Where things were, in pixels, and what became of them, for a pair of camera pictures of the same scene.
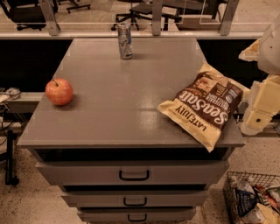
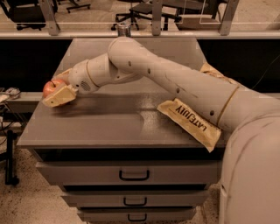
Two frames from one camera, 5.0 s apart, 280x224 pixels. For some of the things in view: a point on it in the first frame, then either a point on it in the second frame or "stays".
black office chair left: [27, 13] stays
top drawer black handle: [122, 178] stays
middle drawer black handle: [135, 205] stays
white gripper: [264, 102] -> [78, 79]
